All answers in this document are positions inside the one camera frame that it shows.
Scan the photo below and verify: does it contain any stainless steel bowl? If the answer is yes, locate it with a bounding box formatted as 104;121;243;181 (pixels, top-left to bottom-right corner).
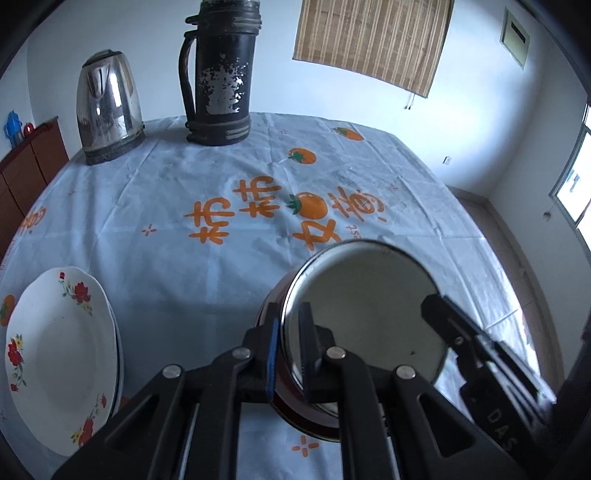
280;240;451;404

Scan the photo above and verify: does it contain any stainless steel electric kettle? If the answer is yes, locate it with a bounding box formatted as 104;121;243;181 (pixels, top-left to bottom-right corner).
76;49;146;166

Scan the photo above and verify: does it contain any worn black thermos flask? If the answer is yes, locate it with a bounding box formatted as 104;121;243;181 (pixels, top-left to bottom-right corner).
179;0;264;147

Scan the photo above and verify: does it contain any blue water bottle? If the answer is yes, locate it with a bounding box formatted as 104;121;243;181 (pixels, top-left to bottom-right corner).
4;110;23;142

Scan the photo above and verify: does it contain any light blue persimmon print tablecloth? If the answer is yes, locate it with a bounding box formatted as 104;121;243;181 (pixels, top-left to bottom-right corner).
0;112;539;480

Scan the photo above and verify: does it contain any bamboo window blind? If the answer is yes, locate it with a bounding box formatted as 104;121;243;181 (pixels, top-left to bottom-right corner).
292;0;455;99

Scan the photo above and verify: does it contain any window with white frame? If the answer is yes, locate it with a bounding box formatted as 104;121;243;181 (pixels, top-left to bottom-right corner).
549;104;591;252

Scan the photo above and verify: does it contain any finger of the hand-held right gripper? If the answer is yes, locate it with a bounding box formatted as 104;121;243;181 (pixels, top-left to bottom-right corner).
421;294;491;357

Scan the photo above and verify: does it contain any brown wooden cabinet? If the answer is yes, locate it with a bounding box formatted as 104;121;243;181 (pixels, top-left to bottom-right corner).
0;117;70;259

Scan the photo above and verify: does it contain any white plate with red flowers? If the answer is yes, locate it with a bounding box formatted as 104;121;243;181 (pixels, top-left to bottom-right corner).
4;266;120;457

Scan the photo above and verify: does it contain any white plate with blue rim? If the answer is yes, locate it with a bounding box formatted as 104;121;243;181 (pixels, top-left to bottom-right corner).
104;286;126;416

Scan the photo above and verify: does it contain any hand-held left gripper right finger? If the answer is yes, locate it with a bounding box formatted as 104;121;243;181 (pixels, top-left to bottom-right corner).
298;302;527;480

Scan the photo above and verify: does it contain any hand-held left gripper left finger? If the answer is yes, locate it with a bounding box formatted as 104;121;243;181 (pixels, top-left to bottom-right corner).
51;318;281;480

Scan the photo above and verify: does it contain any wall-mounted panel box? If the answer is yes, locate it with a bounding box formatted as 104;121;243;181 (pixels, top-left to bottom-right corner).
502;8;533;70

